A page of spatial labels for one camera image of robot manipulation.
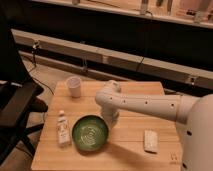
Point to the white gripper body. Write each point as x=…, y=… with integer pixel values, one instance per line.
x=110, y=116

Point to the green ceramic bowl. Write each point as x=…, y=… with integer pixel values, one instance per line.
x=90, y=133

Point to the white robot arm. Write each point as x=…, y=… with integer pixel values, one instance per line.
x=195, y=112

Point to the white rectangular sponge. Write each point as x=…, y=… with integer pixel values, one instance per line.
x=150, y=141

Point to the small white plastic bottle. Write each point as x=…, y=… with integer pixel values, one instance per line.
x=63, y=129

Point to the white paper cup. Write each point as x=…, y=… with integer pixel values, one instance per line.
x=74, y=86

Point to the black office chair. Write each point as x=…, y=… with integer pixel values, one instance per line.
x=18, y=95

